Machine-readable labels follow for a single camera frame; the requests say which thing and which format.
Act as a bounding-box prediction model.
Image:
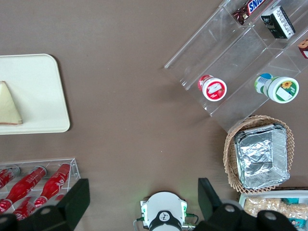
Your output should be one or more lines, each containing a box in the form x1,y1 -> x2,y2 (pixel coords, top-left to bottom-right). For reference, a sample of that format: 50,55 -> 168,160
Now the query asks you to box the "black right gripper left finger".
0,178 -> 91,231

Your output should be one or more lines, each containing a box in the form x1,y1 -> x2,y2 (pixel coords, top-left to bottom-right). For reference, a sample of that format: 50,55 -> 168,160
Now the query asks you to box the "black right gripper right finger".
194,178 -> 301,231

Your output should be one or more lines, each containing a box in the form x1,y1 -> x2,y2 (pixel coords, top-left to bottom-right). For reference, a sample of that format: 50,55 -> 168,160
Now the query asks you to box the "triangle sandwich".
0,80 -> 24,126

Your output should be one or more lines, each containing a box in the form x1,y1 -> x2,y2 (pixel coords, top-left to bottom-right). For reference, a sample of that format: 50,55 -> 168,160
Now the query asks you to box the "white snack tray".
238,190 -> 308,231

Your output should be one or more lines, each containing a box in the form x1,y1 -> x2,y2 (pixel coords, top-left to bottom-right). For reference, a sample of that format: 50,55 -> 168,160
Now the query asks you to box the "small light wicker basket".
223,115 -> 295,194

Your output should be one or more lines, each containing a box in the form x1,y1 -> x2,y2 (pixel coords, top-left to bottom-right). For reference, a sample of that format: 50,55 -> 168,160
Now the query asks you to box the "beige plastic tray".
0,53 -> 71,135

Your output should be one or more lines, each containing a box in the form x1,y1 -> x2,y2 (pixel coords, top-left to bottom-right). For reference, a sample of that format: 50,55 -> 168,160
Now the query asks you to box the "red cola bottle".
35,163 -> 72,208
0,167 -> 21,191
0,166 -> 48,214
12,194 -> 65,221

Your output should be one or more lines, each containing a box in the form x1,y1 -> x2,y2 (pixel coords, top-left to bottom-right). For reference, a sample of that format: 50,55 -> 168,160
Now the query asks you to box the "clear acrylic bottle rack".
0,157 -> 80,217

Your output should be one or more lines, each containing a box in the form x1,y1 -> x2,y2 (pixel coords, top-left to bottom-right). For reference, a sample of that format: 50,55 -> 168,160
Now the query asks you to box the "rice cracker bag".
280,202 -> 308,221
243,196 -> 286,217

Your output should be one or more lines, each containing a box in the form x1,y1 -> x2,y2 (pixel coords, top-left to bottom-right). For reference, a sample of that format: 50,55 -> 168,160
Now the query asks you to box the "aluminium foil container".
233,123 -> 291,190

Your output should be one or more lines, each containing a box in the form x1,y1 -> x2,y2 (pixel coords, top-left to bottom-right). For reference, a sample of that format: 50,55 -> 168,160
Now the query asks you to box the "teal small box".
287,216 -> 306,229
282,197 -> 300,205

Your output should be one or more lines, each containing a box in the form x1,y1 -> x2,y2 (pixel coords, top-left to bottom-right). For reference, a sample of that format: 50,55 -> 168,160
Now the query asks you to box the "red strawberry yogurt cup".
197,74 -> 228,102

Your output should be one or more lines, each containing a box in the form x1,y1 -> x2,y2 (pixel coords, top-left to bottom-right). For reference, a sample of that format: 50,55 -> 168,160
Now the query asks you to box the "green lidded yogurt cup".
254,73 -> 300,104

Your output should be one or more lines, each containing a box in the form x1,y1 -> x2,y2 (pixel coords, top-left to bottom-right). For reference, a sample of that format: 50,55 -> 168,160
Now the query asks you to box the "clear acrylic stepped display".
164,0 -> 308,133

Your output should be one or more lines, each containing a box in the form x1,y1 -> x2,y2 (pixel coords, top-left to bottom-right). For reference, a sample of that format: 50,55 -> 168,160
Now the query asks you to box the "cookie box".
298,38 -> 308,59

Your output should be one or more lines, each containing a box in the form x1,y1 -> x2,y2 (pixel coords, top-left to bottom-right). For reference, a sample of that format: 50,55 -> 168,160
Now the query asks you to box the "black small carton box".
260,6 -> 296,39

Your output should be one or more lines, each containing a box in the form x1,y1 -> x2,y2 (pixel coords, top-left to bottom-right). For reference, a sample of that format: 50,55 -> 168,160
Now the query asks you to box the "Snickers chocolate bar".
232,0 -> 275,26

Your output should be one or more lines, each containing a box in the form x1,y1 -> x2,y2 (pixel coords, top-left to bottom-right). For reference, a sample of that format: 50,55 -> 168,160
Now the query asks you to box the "black base cable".
185,213 -> 200,227

